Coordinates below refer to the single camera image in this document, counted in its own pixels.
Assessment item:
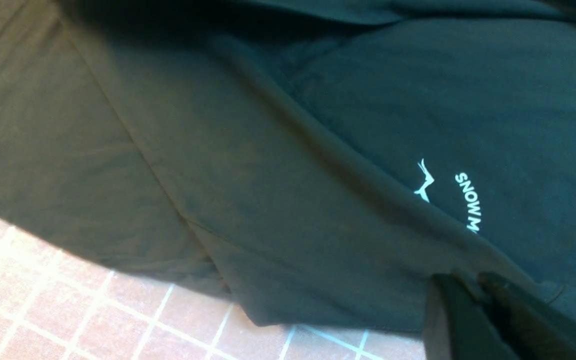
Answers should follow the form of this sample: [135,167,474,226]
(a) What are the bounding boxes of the dark gray long-sleeve shirt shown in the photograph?
[0,0,576,333]

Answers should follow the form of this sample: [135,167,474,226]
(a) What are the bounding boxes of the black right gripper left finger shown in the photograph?
[422,273,519,360]

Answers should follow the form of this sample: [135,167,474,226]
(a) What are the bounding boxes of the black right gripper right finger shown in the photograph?
[477,272,576,360]

